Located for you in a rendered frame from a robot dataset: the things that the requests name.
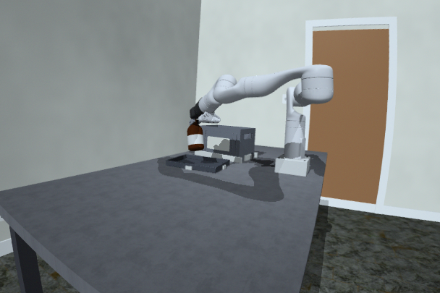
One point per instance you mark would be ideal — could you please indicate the brown glass bottle with white label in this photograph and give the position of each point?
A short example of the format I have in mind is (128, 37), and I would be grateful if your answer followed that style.
(195, 137)

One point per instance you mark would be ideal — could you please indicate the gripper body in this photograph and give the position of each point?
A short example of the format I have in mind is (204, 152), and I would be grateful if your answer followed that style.
(204, 114)

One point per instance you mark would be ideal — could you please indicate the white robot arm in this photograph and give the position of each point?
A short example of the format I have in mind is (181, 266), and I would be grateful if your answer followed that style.
(316, 86)

